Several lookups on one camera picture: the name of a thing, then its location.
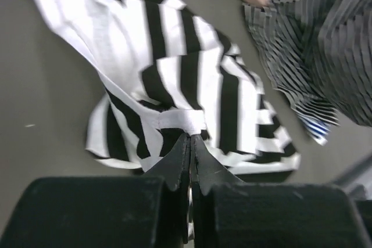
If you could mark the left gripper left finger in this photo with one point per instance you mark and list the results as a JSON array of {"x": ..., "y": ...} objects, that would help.
[{"x": 173, "y": 202}]

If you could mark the thin striped black white garment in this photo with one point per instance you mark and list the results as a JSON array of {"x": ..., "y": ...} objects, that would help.
[{"x": 318, "y": 54}]

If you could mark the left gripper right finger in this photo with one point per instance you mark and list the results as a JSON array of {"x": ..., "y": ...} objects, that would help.
[{"x": 219, "y": 199}]

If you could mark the black white striped tank top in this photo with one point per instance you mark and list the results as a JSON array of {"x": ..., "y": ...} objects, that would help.
[{"x": 166, "y": 71}]

